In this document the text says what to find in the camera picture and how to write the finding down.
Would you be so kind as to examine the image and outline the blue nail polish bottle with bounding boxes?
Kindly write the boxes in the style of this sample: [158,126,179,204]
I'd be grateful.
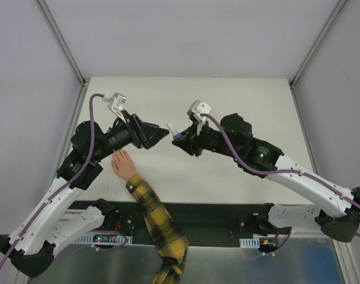
[173,133,183,140]

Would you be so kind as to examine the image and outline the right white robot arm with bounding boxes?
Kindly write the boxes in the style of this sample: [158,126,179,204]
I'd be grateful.
[167,113,360,243]

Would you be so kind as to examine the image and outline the yellow plaid sleeve forearm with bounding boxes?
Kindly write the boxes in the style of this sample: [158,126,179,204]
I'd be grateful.
[126,175,189,283]

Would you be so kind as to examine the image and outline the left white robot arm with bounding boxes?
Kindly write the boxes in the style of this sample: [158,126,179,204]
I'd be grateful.
[0,111,169,279]

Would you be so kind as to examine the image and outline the mannequin hand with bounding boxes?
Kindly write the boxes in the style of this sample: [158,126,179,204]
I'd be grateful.
[111,150,137,182]

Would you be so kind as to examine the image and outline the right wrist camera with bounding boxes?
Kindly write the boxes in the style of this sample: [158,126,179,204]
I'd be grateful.
[187,100,211,121]

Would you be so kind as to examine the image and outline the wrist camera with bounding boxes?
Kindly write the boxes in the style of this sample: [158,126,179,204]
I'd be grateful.
[187,100,211,121]
[102,93,127,113]

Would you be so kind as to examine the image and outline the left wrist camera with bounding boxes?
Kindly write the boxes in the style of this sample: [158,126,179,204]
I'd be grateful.
[102,93,127,113]

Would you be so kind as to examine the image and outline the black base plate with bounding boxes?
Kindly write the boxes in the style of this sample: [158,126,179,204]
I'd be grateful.
[61,200,320,246]

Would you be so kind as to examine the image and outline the left aluminium frame post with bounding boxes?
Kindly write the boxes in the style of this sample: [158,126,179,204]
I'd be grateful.
[34,0,88,86]

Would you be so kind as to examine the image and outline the aluminium frame post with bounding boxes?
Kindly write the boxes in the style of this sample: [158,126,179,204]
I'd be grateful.
[289,0,349,91]
[34,0,88,86]

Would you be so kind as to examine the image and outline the right white cable duct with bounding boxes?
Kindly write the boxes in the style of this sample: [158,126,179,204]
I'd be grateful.
[239,237,260,249]

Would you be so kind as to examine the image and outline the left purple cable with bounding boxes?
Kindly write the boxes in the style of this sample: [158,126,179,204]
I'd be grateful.
[0,93,113,284]

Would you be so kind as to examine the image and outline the right aluminium frame post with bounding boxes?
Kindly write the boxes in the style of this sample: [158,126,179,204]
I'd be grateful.
[289,0,349,91]

